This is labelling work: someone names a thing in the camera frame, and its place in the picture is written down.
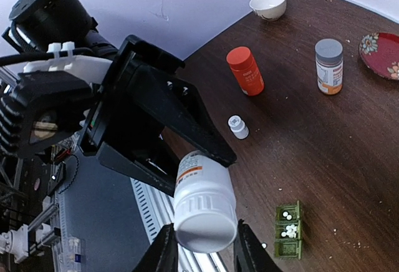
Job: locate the green pill organizer box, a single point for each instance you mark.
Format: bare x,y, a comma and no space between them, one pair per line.
288,231

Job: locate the front aluminium rail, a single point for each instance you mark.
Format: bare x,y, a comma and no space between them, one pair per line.
149,211

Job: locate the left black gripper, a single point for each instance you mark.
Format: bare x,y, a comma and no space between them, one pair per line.
124,132

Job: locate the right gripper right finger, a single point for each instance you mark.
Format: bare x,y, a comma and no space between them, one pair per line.
249,255

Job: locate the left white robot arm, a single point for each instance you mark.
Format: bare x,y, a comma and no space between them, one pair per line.
37,23

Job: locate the white labelled pill bottle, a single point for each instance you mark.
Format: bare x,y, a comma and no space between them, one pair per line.
204,205

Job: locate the red floral plate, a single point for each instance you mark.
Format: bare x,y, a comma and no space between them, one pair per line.
379,52

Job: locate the grey-capped orange label bottle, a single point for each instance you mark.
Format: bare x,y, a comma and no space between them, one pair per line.
329,60

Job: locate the small white bowl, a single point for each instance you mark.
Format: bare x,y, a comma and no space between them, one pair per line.
268,10

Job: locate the orange pill bottle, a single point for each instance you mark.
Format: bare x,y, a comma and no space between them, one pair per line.
244,67

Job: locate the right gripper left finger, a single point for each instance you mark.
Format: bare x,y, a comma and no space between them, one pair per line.
162,255

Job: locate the small white bottle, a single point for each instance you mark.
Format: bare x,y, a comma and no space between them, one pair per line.
238,127

